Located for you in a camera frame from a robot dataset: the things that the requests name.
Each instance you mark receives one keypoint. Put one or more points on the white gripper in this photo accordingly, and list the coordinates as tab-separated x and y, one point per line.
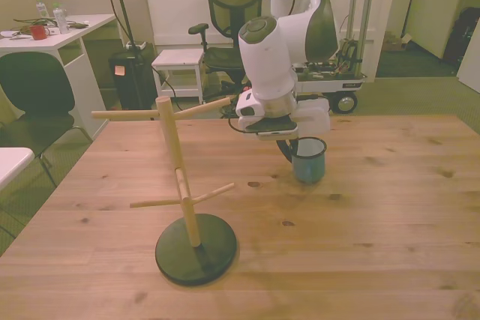
315	117

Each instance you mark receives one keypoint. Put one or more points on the blue enamel mug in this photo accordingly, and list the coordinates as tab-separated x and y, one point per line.
307	170

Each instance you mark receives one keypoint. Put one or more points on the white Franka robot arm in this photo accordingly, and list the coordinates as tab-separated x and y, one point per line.
266	65

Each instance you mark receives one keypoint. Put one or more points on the wooden mug tree black base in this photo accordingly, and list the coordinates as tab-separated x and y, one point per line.
197	252

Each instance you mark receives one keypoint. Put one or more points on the red mug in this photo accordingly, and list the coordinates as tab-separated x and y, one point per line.
37	32

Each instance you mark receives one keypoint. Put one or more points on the white wheeled robot cart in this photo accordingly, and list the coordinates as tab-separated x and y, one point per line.
337	85

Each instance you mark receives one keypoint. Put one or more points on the small white side table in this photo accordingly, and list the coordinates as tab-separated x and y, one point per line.
180	58

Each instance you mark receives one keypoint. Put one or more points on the cardboard box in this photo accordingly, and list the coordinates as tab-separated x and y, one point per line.
393	42

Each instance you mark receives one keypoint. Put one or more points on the black mesh office chair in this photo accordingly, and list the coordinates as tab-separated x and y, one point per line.
232	9

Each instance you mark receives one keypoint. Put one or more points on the black computer tower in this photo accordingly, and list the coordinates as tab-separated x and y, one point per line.
131	87

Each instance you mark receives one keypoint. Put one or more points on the orange sticky note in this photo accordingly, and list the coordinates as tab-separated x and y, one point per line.
119	70

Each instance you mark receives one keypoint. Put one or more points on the white leaning panel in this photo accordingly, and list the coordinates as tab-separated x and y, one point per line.
470	69

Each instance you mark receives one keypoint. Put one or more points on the white desk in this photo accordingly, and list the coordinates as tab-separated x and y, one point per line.
75	35

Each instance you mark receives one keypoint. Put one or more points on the clear plastic bottle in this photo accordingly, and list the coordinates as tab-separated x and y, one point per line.
41	9
60	20

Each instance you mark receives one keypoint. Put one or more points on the black plastic chair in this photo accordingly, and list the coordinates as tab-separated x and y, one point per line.
33	84

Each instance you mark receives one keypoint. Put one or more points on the white table edge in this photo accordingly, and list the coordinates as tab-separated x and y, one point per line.
13	160

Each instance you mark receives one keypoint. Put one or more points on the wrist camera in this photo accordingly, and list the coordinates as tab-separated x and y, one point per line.
270	125

